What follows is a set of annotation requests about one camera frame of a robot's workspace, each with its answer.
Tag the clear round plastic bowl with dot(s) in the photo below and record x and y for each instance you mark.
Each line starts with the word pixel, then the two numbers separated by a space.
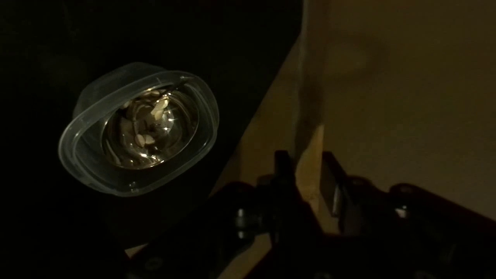
pixel 139 127

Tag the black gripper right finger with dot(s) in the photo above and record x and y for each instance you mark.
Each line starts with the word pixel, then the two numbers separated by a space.
pixel 408 231

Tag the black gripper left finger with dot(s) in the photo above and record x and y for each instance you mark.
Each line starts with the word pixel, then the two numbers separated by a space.
pixel 272 208

